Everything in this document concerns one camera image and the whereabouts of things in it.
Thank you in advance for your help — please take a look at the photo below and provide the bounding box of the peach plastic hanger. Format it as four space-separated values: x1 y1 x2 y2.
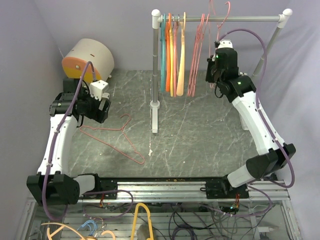
176 12 186 97

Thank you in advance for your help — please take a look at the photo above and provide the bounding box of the yellow plastic hanger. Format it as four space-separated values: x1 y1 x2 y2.
168 13 174 97

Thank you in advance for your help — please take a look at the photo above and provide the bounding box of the pink plastic hanger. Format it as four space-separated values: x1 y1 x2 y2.
172 21 179 97

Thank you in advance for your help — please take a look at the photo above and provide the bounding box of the teal plastic hanger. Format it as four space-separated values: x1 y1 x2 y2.
160 14 166 92

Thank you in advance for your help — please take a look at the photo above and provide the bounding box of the orange plastic hanger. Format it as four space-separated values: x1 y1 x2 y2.
165 13 172 92

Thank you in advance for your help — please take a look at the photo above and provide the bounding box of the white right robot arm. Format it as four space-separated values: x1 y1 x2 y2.
205 47 296 198

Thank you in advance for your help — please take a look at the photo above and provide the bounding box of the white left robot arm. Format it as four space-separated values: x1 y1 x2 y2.
26 78 111 206

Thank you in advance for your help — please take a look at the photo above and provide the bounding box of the small white remote box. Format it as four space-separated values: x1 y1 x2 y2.
101 92 110 99

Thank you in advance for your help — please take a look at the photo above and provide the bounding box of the beige round drawer cabinet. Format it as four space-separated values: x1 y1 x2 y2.
61 38 115 81

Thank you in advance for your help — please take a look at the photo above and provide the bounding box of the silver clothes rack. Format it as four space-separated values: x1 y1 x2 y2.
150 8 293 134

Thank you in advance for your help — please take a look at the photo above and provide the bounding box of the blue hanger below table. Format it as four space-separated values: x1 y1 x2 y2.
77 219 98 236

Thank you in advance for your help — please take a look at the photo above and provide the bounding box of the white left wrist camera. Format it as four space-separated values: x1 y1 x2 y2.
89 80 109 101

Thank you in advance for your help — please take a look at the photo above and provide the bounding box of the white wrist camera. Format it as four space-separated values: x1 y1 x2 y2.
89 80 109 101
214 39 234 50

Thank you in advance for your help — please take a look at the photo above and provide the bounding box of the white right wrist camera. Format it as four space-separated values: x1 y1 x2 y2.
214 39 234 50

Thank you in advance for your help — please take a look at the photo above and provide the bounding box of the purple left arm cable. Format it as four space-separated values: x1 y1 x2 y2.
41 61 101 222

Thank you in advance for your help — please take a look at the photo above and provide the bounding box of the aluminium mounting rail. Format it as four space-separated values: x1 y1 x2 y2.
74 178 288 201

